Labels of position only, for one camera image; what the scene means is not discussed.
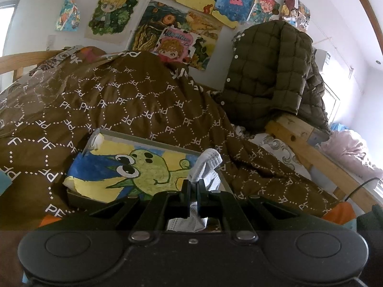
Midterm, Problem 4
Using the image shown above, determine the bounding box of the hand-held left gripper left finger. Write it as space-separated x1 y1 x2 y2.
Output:
90 181 192 242

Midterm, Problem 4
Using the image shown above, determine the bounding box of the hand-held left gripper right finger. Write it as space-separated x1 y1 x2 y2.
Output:
197 181 300 243

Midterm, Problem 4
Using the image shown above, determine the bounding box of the grey metal tray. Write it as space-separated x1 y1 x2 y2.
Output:
65 128 234 216

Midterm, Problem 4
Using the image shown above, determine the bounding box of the colourful striped blanket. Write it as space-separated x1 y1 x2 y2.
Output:
0 169 358 231

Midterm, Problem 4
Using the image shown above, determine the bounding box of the pink blanket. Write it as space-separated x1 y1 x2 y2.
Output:
321 129 383 180

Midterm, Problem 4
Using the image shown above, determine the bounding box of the swirl patterned pillow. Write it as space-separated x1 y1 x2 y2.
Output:
248 132 312 180

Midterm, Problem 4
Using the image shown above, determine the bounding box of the brown patterned quilt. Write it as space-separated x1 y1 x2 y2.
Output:
0 46 338 225

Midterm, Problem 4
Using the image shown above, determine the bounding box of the window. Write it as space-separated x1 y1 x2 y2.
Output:
324 82 342 125
0 0 19 58

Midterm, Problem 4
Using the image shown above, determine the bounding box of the olive quilted jacket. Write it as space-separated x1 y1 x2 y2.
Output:
215 19 332 132

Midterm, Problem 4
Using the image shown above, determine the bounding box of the white air conditioner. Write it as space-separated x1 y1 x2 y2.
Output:
314 49 331 73

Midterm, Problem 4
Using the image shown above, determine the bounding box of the swirly yellow painting poster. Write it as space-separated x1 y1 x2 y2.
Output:
131 0 224 71

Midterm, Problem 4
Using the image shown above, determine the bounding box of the blonde figure green drawing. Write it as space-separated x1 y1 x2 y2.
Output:
84 0 152 47

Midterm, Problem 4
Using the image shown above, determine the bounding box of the pink jellyfish pixel drawing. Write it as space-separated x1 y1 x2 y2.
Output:
214 0 258 22

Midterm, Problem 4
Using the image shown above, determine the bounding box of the red-haired figure drawing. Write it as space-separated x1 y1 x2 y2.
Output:
248 0 282 24

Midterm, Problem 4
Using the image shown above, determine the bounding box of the crumpled figure drawing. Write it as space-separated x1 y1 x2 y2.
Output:
281 0 312 33

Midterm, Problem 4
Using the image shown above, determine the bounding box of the curved wooden beam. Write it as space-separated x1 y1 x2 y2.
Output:
346 0 383 41

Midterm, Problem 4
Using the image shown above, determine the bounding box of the colourful cut-out drawing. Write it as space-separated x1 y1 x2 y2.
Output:
54 0 82 32

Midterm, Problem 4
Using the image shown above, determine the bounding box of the black cable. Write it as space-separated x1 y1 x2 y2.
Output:
343 177 381 201

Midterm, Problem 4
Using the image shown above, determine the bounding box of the wooden bed frame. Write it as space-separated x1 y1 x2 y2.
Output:
0 50 383 213

